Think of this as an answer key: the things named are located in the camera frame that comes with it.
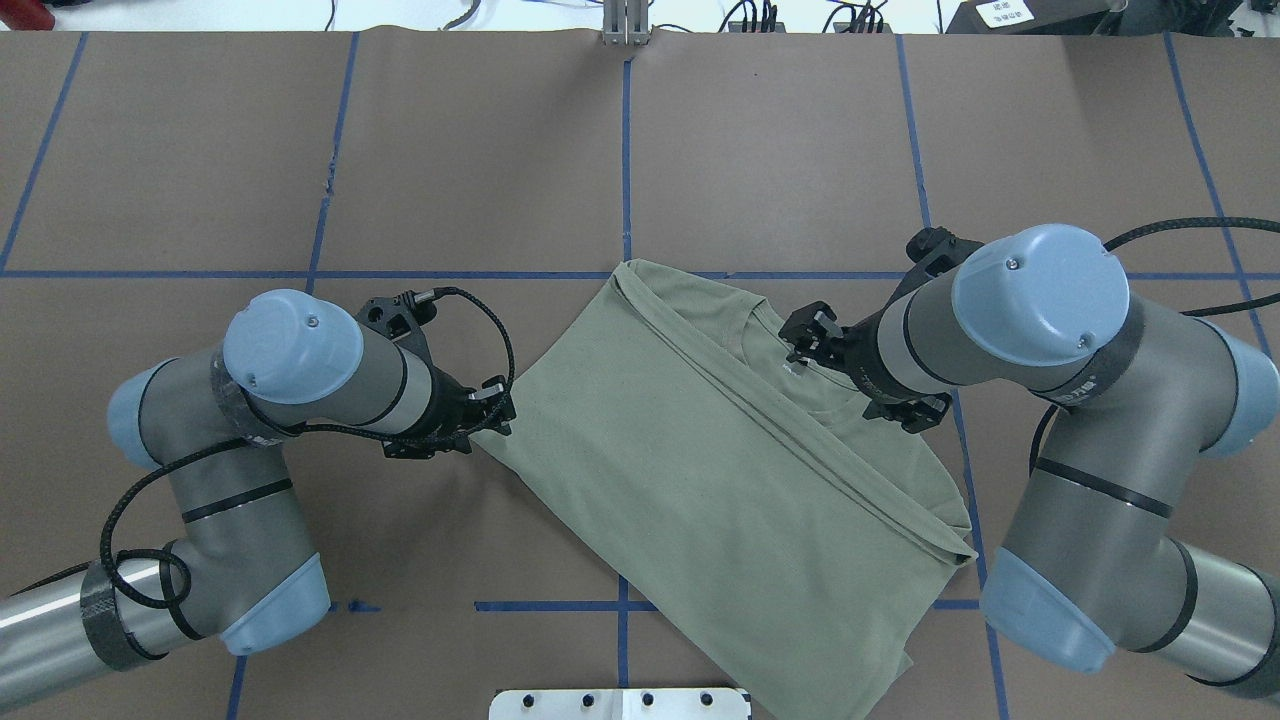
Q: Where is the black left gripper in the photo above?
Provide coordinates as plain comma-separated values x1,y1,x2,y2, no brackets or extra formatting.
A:
381,375,516,460

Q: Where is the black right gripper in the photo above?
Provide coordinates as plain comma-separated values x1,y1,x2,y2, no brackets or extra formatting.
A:
778,301,952,434

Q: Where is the green long-sleeve shirt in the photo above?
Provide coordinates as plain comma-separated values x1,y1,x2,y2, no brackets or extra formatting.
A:
479,260,975,719

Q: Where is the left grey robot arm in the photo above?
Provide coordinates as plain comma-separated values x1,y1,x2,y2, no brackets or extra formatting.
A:
1,287,515,711

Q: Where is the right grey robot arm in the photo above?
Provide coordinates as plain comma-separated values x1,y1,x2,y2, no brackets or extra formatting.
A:
780,217,1279,703

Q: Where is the black box with label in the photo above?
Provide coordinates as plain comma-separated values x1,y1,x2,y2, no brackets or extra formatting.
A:
943,1,1129,35

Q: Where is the brown table mat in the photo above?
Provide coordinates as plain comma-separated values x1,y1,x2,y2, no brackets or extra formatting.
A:
3,27,1277,719

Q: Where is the red object corner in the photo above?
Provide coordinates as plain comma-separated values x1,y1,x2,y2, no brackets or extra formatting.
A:
0,0,56,31

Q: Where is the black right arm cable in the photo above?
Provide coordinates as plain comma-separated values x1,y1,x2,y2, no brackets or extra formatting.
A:
1028,217,1280,477

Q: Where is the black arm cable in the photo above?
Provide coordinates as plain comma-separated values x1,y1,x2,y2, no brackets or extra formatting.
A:
1028,217,1280,477
99,286,517,611

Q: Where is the white metal base plate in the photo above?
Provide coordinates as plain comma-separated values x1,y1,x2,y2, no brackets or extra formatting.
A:
488,687,754,719

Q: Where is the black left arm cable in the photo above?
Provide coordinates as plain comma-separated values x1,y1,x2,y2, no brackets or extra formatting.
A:
99,286,517,611

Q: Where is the black background cable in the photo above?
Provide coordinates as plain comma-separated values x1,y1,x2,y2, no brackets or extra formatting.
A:
721,0,781,35

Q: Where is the aluminium frame post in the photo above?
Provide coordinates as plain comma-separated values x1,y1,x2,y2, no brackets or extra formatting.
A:
598,0,652,47

